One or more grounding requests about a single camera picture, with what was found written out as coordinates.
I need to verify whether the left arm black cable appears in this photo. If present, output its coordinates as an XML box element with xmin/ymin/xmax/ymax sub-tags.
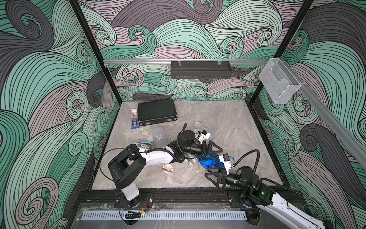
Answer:
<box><xmin>98</xmin><ymin>123</ymin><xmax>189</xmax><ymax>182</ymax></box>

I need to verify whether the black ribbed case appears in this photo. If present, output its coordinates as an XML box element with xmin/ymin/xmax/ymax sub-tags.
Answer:
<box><xmin>137</xmin><ymin>99</ymin><xmax>178</xmax><ymax>127</ymax></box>

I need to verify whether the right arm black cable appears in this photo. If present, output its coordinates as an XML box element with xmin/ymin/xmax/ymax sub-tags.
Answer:
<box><xmin>233</xmin><ymin>149</ymin><xmax>304</xmax><ymax>197</ymax></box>

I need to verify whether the white bottle orange cap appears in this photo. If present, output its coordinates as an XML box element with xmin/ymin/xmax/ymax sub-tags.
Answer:
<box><xmin>135</xmin><ymin>141</ymin><xmax>152</xmax><ymax>150</ymax></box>

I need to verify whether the round red white packet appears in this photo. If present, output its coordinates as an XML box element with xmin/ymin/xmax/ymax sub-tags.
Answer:
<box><xmin>162</xmin><ymin>164</ymin><xmax>174</xmax><ymax>175</ymax></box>

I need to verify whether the aluminium wall rail right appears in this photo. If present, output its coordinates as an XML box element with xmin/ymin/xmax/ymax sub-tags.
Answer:
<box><xmin>281</xmin><ymin>59</ymin><xmax>366</xmax><ymax>168</ymax></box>

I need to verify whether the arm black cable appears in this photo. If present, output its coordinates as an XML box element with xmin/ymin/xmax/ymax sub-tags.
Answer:
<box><xmin>98</xmin><ymin>123</ymin><xmax>189</xmax><ymax>182</ymax></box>
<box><xmin>233</xmin><ymin>149</ymin><xmax>304</xmax><ymax>197</ymax></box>

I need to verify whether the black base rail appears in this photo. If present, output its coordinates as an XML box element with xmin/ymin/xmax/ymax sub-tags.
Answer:
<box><xmin>76</xmin><ymin>188</ymin><xmax>254</xmax><ymax>208</ymax></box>

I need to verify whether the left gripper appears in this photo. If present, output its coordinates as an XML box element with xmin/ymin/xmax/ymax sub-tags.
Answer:
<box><xmin>181</xmin><ymin>144</ymin><xmax>220</xmax><ymax>164</ymax></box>

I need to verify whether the toiletry jar blue lid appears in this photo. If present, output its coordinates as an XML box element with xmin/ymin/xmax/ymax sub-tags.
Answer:
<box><xmin>152</xmin><ymin>128</ymin><xmax>166</xmax><ymax>148</ymax></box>

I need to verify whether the white pink small bottle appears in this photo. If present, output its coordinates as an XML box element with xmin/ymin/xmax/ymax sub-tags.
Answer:
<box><xmin>131</xmin><ymin>108</ymin><xmax>138</xmax><ymax>119</ymax></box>

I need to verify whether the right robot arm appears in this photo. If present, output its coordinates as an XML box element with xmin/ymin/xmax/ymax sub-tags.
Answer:
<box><xmin>205</xmin><ymin>166</ymin><xmax>334</xmax><ymax>229</ymax></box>

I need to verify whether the clear acrylic wall holder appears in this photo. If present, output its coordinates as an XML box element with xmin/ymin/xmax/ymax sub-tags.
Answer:
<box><xmin>259</xmin><ymin>58</ymin><xmax>301</xmax><ymax>105</ymax></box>

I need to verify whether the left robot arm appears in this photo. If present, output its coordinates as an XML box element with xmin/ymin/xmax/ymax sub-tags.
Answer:
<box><xmin>108</xmin><ymin>130</ymin><xmax>223</xmax><ymax>204</ymax></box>

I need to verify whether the green toothpaste packet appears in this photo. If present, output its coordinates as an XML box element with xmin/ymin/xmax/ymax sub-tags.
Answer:
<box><xmin>185</xmin><ymin>156</ymin><xmax>197</xmax><ymax>167</ymax></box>

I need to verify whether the blue playing card box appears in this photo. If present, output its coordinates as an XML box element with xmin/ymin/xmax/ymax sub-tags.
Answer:
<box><xmin>131</xmin><ymin>119</ymin><xmax>140</xmax><ymax>129</ymax></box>

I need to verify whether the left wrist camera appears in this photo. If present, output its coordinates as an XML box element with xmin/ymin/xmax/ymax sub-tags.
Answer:
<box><xmin>198</xmin><ymin>130</ymin><xmax>211</xmax><ymax>144</ymax></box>

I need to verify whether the aluminium wall rail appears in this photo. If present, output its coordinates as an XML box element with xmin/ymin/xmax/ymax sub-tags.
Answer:
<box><xmin>103</xmin><ymin>58</ymin><xmax>269</xmax><ymax>65</ymax></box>
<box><xmin>281</xmin><ymin>59</ymin><xmax>366</xmax><ymax>168</ymax></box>

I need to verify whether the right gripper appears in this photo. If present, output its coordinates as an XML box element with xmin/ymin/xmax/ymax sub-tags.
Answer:
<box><xmin>206</xmin><ymin>165</ymin><xmax>251</xmax><ymax>191</ymax></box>

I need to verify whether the aluminium wall rail back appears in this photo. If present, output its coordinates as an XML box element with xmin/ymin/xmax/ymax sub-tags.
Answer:
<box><xmin>103</xmin><ymin>58</ymin><xmax>269</xmax><ymax>65</ymax></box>

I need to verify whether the white perforated cable duct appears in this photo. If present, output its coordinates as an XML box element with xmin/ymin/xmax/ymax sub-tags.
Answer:
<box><xmin>81</xmin><ymin>210</ymin><xmax>247</xmax><ymax>221</ymax></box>

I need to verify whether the black wall shelf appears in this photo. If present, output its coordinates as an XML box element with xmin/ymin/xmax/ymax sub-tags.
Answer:
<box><xmin>170</xmin><ymin>62</ymin><xmax>233</xmax><ymax>82</ymax></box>

